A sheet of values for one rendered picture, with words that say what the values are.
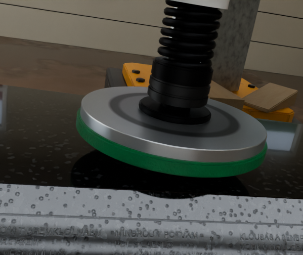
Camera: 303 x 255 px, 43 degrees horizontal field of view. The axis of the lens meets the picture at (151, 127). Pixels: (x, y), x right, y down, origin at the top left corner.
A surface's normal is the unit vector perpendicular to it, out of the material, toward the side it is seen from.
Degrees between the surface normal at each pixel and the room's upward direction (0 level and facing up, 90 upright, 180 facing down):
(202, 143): 0
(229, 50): 90
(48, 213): 45
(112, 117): 0
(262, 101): 11
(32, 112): 0
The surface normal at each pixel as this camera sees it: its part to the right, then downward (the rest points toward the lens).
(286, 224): 0.23, -0.41
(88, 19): 0.15, 0.35
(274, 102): 0.03, -0.88
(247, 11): 0.62, 0.36
